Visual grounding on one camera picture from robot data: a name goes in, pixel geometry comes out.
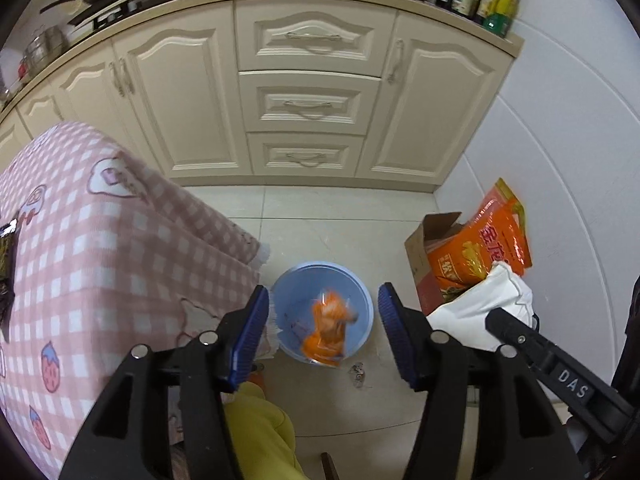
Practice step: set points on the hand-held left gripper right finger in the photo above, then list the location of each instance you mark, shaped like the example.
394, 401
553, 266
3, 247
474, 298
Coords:
392, 332

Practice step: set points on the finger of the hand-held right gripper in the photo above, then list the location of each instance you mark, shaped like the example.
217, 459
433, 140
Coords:
570, 375

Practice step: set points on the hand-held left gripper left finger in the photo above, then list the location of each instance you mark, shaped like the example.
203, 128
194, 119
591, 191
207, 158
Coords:
252, 332

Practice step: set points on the blue plastic trash bin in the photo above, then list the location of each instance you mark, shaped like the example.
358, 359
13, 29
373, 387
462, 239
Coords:
295, 295

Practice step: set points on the orange snack wrapper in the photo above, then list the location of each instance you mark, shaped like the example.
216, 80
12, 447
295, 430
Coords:
327, 327

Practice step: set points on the small wrapper scrap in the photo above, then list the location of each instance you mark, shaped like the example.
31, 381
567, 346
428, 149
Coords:
358, 375

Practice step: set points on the cardboard box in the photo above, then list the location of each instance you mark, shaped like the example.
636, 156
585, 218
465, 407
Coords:
417, 255

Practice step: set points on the white plastic bag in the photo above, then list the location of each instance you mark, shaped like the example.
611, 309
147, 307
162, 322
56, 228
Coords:
480, 305

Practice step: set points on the person's yellow trouser leg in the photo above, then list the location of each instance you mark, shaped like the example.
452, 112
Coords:
265, 435

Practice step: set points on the orange rice bag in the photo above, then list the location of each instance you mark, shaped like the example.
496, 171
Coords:
480, 245

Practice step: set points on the brown wooden piece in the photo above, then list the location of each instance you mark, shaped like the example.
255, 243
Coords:
330, 467

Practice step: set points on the pink checkered tablecloth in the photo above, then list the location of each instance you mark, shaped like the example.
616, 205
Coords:
110, 260

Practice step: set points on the cream cabinet drawer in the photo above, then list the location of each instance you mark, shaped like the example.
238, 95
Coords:
315, 37
306, 156
310, 105

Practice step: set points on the cream kitchen cabinet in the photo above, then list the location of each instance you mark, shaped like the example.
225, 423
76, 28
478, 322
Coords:
225, 125

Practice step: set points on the cream cabinet door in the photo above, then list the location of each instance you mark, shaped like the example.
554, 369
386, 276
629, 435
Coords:
440, 105
42, 107
95, 95
185, 100

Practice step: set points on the dark snack wrapper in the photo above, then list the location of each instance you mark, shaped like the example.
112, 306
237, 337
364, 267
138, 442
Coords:
6, 270

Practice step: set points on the steel steamer pot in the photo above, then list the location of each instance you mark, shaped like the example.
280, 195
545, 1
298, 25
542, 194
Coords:
45, 50

